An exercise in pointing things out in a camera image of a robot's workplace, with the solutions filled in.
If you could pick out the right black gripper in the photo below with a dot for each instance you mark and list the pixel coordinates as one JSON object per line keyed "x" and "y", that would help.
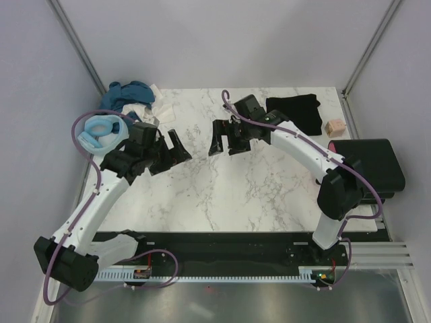
{"x": 221, "y": 127}

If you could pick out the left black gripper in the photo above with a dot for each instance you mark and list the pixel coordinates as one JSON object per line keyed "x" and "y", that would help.
{"x": 178, "y": 155}

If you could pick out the blue t shirt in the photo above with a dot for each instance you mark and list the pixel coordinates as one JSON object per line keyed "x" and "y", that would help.
{"x": 118, "y": 95}

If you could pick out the black pink drawer organizer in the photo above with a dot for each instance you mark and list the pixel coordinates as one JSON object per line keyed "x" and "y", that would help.
{"x": 379, "y": 162}

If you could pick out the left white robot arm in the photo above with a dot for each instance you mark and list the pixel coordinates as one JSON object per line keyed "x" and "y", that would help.
{"x": 70, "y": 255}

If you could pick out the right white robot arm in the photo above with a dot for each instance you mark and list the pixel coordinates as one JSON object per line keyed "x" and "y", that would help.
{"x": 340, "y": 190}

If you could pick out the white t shirt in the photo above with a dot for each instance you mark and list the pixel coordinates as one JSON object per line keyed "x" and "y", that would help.
{"x": 158, "y": 113}

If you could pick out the folded black t shirt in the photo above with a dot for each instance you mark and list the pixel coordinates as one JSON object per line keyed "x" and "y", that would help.
{"x": 302, "y": 110}

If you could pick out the small pink cube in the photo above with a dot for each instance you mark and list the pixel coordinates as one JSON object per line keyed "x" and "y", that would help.
{"x": 335, "y": 128}

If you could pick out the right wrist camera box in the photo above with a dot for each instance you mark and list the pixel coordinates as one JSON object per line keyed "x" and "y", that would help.
{"x": 250, "y": 108}

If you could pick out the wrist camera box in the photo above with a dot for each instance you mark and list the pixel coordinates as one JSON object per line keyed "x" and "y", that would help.
{"x": 250, "y": 108}
{"x": 143, "y": 134}

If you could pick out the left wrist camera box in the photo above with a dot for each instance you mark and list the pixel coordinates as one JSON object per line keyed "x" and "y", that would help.
{"x": 143, "y": 134}

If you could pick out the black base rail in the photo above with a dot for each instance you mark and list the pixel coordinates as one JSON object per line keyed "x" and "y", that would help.
{"x": 236, "y": 254}

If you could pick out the white cable duct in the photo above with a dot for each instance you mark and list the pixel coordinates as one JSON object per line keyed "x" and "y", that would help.
{"x": 140, "y": 274}

